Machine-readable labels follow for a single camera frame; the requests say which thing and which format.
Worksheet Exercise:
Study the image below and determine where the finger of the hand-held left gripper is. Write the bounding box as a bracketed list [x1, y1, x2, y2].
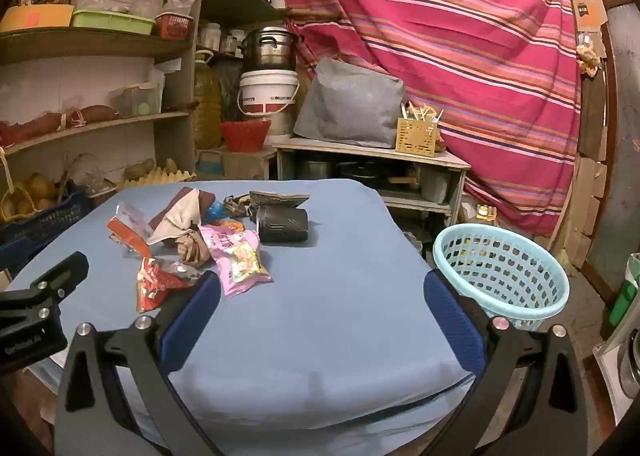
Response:
[26, 252, 90, 307]

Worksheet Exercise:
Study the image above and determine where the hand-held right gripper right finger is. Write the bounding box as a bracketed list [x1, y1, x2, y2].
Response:
[424, 270, 588, 456]

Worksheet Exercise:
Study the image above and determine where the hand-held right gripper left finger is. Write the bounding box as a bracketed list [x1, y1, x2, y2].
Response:
[54, 271, 222, 456]

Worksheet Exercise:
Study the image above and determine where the red snack wrapper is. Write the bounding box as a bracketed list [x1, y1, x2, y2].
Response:
[136, 256, 202, 314]

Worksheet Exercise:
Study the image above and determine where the light blue plastic basket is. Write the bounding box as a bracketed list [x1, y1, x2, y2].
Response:
[433, 223, 571, 332]

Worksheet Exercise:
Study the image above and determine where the brown paper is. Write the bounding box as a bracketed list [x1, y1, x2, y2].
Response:
[176, 229, 215, 268]

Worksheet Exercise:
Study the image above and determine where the pink snack packet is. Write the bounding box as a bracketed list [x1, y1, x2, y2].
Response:
[199, 223, 274, 298]

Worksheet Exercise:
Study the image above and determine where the white and red wrapper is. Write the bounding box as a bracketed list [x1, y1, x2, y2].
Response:
[108, 203, 152, 258]

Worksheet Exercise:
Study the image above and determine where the brown and beige wrapper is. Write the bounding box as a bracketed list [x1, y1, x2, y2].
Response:
[148, 187, 217, 245]

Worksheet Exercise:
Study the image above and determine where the grey printed snack bag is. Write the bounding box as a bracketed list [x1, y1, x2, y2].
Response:
[249, 190, 311, 210]

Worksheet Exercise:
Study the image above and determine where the blue plastic crate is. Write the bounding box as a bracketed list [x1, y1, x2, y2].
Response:
[0, 183, 91, 248]

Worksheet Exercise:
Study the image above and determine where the blue table cloth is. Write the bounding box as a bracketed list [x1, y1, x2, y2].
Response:
[7, 179, 477, 456]

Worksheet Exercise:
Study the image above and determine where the yellow egg tray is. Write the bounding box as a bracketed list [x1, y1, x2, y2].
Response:
[117, 165, 197, 192]

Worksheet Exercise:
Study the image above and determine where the sweet potato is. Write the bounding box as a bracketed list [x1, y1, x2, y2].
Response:
[64, 105, 122, 125]
[0, 113, 64, 145]

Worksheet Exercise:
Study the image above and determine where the cardboard box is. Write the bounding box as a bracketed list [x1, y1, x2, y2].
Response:
[197, 148, 277, 181]

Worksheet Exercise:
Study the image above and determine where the stack of cardboard pieces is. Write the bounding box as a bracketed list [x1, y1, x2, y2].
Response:
[554, 155, 609, 270]

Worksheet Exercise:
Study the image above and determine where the green bottle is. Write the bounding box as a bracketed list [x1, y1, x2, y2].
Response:
[608, 253, 640, 328]

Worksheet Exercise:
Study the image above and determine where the low wooden cabinet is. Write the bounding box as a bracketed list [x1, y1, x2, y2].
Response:
[272, 137, 472, 229]

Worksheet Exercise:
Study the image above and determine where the yellow utensil holder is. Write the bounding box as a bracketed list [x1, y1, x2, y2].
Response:
[396, 103, 445, 157]

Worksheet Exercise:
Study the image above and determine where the red plastic basket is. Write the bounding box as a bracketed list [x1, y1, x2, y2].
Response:
[219, 119, 272, 153]

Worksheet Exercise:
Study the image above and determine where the clear plastic container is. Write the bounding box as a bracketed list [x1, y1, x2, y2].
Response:
[109, 83, 164, 118]

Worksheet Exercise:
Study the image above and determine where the steel pot in cabinet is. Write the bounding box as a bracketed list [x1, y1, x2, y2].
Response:
[298, 159, 335, 180]

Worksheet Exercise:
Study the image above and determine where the large cooking oil bottle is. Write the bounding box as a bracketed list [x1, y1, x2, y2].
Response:
[193, 50, 223, 150]

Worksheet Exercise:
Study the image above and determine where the white plastic bucket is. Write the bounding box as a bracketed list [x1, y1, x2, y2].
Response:
[236, 69, 301, 147]

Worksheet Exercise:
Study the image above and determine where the curved wooden shelf unit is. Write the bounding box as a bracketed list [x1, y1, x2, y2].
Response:
[0, 0, 207, 182]

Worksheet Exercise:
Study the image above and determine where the grey cloth bag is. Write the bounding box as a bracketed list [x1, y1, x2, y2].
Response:
[293, 57, 406, 148]

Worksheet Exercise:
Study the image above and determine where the green plastic tray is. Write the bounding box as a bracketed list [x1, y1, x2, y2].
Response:
[71, 9, 156, 36]

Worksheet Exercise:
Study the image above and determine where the red striped cloth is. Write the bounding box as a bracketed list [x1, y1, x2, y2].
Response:
[282, 0, 585, 237]

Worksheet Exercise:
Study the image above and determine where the yellow box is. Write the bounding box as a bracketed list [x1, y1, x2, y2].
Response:
[0, 4, 75, 32]

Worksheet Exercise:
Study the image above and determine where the small red basket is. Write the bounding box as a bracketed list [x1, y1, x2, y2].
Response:
[155, 13, 194, 40]

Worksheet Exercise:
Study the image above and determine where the metal cooking pot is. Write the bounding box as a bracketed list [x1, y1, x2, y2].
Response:
[241, 26, 304, 72]

